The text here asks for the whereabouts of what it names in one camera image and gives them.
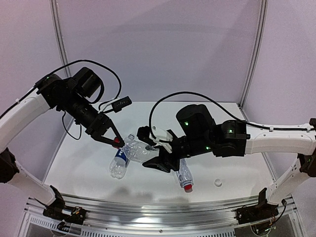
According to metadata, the crushed bottle red cap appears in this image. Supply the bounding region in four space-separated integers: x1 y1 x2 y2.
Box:
176 159 194 193

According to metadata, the aluminium frame post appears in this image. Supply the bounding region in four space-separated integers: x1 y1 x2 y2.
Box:
238 0 269 110
50 0 81 109

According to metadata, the clear bottle red cap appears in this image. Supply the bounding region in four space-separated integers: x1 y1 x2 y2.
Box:
122 140 159 163

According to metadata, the front aluminium rail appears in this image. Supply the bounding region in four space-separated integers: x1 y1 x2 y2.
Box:
18 195 304 237

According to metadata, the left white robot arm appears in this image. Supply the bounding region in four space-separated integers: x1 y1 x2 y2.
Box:
0 68 124 208

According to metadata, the right aluminium frame post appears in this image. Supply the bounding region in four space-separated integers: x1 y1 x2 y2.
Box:
238 0 269 110

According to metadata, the Pepsi label plastic bottle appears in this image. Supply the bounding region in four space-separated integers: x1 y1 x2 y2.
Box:
109 134 135 179

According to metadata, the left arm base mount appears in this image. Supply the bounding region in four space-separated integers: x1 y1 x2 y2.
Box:
43 186 87 232

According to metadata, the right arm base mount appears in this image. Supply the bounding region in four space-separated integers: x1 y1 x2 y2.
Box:
236 184 285 225

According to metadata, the white bottle cap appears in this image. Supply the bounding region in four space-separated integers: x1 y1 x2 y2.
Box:
214 179 222 187

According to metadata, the left aluminium frame post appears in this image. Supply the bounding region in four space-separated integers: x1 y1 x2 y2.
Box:
50 0 81 109

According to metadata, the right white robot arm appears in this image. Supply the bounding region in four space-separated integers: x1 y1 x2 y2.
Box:
143 120 316 208

